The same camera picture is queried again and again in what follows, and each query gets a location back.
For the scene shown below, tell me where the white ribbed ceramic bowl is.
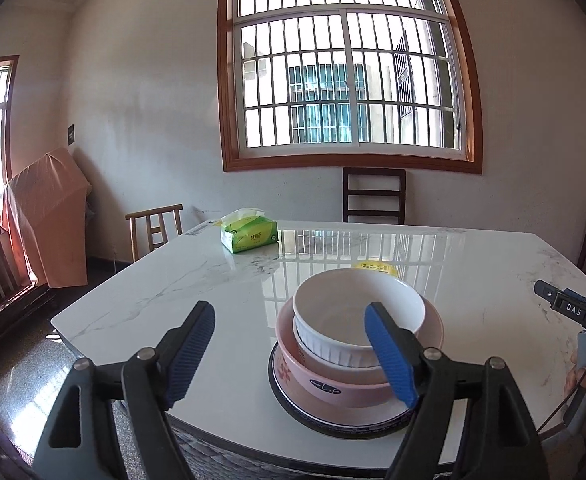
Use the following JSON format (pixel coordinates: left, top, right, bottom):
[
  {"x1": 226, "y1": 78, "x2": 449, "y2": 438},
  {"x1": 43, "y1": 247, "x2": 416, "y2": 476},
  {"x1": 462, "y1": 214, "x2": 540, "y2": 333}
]
[{"x1": 292, "y1": 268, "x2": 425, "y2": 368}]

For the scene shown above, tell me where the pink ceramic bowl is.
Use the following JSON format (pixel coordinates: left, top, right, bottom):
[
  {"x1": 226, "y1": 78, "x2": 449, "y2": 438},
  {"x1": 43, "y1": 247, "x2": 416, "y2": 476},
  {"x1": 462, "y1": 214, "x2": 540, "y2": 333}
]
[{"x1": 274, "y1": 294, "x2": 446, "y2": 410}]

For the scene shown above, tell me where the black rimmed white plate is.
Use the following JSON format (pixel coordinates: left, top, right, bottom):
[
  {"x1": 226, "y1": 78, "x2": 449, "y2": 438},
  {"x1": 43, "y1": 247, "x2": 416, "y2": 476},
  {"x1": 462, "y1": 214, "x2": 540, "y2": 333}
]
[{"x1": 267, "y1": 344, "x2": 412, "y2": 440}]

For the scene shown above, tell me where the light wooden chair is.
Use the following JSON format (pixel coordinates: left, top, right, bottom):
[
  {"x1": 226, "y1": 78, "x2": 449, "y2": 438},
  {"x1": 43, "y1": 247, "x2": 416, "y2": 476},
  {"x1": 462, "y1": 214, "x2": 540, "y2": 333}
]
[{"x1": 124, "y1": 204, "x2": 183, "y2": 262}]

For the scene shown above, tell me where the green tissue box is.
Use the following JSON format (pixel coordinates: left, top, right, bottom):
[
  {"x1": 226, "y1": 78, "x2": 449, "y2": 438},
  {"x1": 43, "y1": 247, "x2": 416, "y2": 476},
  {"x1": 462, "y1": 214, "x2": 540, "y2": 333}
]
[{"x1": 220, "y1": 208, "x2": 279, "y2": 254}]

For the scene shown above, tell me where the pink covered furniture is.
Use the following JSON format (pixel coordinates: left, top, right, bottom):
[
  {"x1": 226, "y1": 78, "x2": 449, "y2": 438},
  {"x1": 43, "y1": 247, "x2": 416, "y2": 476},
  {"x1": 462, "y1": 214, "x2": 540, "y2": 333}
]
[{"x1": 0, "y1": 148, "x2": 92, "y2": 288}]

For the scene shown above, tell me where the dark wooden chair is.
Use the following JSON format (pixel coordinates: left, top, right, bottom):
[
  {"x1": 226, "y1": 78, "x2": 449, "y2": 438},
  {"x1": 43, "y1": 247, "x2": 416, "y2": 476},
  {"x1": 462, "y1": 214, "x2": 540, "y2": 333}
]
[{"x1": 342, "y1": 167, "x2": 407, "y2": 226}]

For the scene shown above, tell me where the large barred window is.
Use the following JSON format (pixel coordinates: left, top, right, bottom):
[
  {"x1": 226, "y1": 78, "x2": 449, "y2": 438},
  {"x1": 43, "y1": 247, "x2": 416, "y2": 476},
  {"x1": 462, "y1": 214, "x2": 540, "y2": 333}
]
[{"x1": 217, "y1": 0, "x2": 483, "y2": 174}]

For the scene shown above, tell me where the black wall switch plate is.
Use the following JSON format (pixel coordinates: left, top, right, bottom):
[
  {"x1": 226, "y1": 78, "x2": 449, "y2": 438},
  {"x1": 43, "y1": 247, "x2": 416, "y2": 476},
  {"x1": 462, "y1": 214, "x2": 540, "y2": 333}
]
[{"x1": 66, "y1": 124, "x2": 75, "y2": 145}]

